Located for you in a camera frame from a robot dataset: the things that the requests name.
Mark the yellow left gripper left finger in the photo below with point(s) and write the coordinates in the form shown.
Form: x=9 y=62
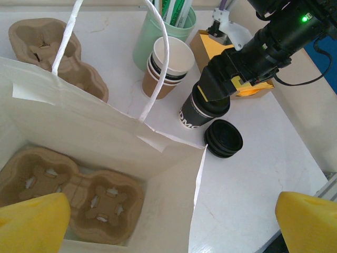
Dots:
x=31 y=226

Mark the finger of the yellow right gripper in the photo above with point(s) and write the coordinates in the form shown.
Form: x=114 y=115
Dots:
x=241 y=83
x=216 y=84

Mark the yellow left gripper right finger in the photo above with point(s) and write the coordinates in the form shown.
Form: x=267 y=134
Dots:
x=310 y=226

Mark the black paper coffee cup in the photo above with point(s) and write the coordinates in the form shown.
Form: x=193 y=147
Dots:
x=194 y=116

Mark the brown pulp cup carrier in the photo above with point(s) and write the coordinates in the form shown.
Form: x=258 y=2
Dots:
x=87 y=195
x=87 y=79

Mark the white paper carry bag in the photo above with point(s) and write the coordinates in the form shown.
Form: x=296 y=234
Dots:
x=92 y=126

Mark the yellow napkin stack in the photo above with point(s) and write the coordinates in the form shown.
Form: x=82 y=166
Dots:
x=252 y=92

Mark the brown cardboard napkin box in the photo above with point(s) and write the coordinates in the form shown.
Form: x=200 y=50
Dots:
x=196 y=50

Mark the black plastic cup lid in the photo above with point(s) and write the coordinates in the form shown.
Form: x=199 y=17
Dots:
x=223 y=134
x=223 y=156

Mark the green white wrapped straw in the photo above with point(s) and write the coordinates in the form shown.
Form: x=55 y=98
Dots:
x=179 y=15
x=187 y=13
x=159 y=8
x=168 y=10

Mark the mint green straw holder cup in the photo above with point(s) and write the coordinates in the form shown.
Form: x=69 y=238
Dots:
x=147 y=39

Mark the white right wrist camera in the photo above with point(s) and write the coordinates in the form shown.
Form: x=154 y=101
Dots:
x=231 y=29

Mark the aluminium side rail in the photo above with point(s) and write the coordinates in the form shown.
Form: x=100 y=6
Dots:
x=327 y=184

